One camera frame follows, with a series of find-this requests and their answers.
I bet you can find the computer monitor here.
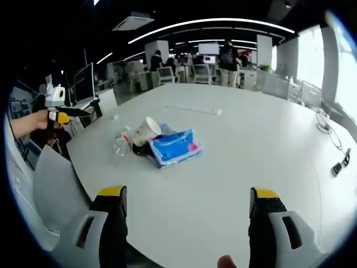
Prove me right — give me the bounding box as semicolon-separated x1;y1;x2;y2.
73;62;96;103

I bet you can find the white paper cup item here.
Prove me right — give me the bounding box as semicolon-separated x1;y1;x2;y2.
131;116;162;146

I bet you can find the clear plastic bottle item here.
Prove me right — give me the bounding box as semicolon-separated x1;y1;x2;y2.
112;127;135;157

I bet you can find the black small item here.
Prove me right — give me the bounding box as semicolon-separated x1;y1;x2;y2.
132;141;153;157

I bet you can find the thin black cable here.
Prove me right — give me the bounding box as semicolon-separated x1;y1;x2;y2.
316;111;344;151

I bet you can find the person's left hand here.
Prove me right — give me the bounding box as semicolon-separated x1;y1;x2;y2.
30;109;52;131

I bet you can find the grey chair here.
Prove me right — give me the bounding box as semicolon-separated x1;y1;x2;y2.
32;145;93;252

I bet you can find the white display screen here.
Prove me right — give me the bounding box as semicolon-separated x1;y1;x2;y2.
198;42;220;56

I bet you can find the blue plastic packet item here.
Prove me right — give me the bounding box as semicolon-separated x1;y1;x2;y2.
149;128;204;170

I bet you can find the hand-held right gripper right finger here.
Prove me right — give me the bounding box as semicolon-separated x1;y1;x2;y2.
248;186;330;268

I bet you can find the glass desk partition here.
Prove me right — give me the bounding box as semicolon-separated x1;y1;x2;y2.
112;80;157;106

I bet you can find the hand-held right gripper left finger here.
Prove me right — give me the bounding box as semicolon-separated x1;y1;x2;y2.
57;185;128;268

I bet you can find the person's right hand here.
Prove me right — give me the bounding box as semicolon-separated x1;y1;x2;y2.
217;254;238;268

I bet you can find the clear plastic wrap item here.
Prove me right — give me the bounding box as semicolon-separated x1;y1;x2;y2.
157;121;179;135

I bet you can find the white mesh office chair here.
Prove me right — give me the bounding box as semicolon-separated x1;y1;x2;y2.
193;64;216;85
157;66;180;85

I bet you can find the white table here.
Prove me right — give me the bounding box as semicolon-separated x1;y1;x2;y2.
65;83;357;268

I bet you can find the ceiling air conditioner unit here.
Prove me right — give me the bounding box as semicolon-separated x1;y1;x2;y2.
112;11;156;32

